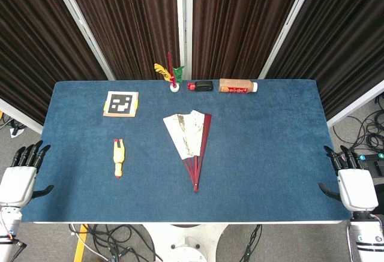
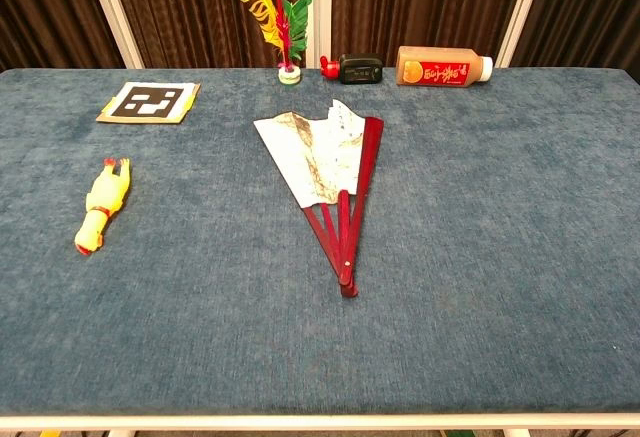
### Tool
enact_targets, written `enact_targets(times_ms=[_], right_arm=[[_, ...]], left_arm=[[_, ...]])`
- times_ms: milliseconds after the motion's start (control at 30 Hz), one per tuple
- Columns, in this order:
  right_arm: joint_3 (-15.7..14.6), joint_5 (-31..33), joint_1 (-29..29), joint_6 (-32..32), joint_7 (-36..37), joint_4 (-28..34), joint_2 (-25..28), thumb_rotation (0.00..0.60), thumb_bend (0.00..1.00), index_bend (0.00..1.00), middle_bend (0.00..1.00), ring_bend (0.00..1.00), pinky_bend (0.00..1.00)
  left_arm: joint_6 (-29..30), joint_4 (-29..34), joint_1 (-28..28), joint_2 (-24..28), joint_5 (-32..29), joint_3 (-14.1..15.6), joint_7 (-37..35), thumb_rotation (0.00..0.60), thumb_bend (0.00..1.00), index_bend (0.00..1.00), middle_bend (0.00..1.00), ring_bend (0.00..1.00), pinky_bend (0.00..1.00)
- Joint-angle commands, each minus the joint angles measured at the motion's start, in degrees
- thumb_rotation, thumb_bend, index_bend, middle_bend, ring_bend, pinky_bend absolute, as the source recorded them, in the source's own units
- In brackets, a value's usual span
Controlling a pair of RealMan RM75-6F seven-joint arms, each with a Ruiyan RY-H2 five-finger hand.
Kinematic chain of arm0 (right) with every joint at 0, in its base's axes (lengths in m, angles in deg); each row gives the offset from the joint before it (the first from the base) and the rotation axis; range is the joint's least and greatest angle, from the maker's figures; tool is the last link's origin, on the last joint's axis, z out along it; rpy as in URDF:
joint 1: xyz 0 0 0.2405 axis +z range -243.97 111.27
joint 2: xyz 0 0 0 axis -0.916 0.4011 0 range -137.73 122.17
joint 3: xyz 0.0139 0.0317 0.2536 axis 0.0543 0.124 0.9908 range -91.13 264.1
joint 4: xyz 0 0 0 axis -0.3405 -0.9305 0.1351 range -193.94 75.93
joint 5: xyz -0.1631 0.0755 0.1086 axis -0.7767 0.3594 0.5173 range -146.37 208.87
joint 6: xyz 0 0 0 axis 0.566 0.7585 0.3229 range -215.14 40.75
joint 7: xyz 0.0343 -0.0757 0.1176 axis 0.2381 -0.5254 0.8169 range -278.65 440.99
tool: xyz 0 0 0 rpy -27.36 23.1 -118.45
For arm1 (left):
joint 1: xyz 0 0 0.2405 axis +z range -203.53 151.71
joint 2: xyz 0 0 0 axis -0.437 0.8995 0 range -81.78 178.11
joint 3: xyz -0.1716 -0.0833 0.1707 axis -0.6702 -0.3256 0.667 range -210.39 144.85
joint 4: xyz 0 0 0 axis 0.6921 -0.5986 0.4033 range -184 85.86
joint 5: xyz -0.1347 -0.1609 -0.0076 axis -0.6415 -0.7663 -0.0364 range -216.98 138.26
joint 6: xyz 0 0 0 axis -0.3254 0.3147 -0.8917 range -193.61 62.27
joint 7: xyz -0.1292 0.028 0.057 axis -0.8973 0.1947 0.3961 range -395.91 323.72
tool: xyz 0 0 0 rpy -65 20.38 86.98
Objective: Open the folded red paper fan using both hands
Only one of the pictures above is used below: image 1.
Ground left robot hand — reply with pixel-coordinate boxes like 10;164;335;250
0;140;55;208

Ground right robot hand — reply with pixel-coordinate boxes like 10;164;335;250
318;145;379;213

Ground red folding fan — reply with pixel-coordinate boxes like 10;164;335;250
163;110;212;193

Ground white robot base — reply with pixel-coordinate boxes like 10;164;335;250
143;223;229;262

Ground yellow floor tape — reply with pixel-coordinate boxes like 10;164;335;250
73;224;88;262

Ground yellow rubber chicken toy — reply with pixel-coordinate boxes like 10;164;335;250
113;138;127;180

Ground fiducial marker card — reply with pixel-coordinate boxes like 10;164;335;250
102;91;140;118

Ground brown drink bottle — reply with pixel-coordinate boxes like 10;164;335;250
218;78;259;94

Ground blue table mat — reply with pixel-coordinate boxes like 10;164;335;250
21;79;352;223

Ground black bottle with red cap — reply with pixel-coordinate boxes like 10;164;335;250
187;80;214;92

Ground feather shuttlecock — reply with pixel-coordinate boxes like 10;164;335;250
154;52;185;92

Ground black floor cables bundle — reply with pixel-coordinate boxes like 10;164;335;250
332;94;384;155

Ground black floor cables under table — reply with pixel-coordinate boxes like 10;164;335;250
68;223;164;262

